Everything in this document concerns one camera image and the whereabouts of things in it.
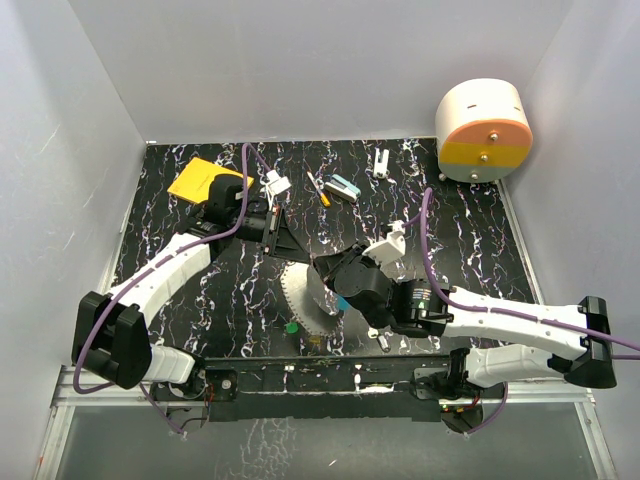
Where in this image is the metal key organizer with rings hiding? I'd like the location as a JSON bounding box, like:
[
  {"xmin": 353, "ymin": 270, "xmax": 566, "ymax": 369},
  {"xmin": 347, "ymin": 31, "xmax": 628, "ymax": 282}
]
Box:
[{"xmin": 280, "ymin": 262, "xmax": 343, "ymax": 337}]

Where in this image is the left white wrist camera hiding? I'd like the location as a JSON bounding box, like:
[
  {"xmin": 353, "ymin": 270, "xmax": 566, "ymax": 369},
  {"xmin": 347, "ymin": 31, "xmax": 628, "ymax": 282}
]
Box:
[{"xmin": 265, "ymin": 170, "xmax": 291, "ymax": 197}]

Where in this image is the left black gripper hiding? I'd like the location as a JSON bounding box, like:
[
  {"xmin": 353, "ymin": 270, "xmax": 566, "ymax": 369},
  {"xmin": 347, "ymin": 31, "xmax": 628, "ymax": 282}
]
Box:
[{"xmin": 229, "ymin": 206, "xmax": 312, "ymax": 264}]

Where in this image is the green tagged key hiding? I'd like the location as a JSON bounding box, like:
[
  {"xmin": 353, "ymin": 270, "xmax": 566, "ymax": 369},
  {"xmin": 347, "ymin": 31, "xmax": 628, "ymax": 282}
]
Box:
[{"xmin": 285, "ymin": 322, "xmax": 299, "ymax": 334}]

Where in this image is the white orange pen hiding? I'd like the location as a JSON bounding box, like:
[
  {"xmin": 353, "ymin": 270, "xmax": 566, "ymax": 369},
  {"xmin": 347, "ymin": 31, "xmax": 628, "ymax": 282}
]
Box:
[{"xmin": 307, "ymin": 171, "xmax": 331, "ymax": 208}]

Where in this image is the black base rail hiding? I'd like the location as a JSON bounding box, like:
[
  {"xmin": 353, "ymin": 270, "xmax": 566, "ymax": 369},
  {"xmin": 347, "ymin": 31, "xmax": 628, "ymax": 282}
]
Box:
[{"xmin": 151, "ymin": 349, "xmax": 504, "ymax": 429}]

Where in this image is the white tagged key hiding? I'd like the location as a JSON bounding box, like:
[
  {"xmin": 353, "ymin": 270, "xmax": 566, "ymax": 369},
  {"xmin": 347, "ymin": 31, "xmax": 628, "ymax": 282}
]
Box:
[{"xmin": 367, "ymin": 328, "xmax": 391, "ymax": 353}]

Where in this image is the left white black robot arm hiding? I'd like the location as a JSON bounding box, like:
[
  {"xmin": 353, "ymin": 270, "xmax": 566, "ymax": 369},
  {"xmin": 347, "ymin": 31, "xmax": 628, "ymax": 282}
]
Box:
[{"xmin": 72, "ymin": 174, "xmax": 310, "ymax": 399}]

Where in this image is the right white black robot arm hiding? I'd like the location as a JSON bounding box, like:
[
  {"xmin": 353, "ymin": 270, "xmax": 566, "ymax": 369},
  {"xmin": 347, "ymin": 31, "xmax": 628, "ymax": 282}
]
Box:
[{"xmin": 311, "ymin": 244, "xmax": 617, "ymax": 398}]

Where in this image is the white plastic clip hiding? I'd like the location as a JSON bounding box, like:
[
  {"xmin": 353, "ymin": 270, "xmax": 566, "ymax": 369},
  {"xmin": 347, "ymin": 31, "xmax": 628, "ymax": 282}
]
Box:
[{"xmin": 373, "ymin": 148, "xmax": 390, "ymax": 179}]

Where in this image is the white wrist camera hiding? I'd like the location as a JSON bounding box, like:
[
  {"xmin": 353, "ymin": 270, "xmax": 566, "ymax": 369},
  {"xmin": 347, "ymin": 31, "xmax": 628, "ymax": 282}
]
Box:
[
  {"xmin": 265, "ymin": 170, "xmax": 291, "ymax": 197},
  {"xmin": 362, "ymin": 221, "xmax": 406, "ymax": 267}
]

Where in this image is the blue organizer handle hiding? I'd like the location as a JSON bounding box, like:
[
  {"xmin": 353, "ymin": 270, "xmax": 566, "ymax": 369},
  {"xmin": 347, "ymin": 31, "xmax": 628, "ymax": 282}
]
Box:
[{"xmin": 337, "ymin": 296, "xmax": 350, "ymax": 312}]

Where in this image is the teal white stapler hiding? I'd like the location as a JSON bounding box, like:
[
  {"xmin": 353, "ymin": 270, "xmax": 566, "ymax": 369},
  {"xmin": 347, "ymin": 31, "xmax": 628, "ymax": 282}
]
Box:
[{"xmin": 324, "ymin": 174, "xmax": 361, "ymax": 203}]

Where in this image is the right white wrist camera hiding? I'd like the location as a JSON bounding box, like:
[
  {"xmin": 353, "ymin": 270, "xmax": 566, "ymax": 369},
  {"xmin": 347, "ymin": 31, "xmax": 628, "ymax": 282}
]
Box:
[{"xmin": 362, "ymin": 221, "xmax": 406, "ymax": 267}]

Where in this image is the yellow notepad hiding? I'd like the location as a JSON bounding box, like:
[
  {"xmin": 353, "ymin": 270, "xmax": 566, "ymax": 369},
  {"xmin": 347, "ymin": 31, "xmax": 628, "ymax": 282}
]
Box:
[{"xmin": 167, "ymin": 157, "xmax": 244, "ymax": 204}]

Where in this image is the white orange yellow drum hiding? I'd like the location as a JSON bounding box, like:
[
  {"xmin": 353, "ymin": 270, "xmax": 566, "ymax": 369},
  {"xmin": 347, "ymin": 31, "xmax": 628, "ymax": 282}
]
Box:
[{"xmin": 435, "ymin": 78, "xmax": 533, "ymax": 183}]

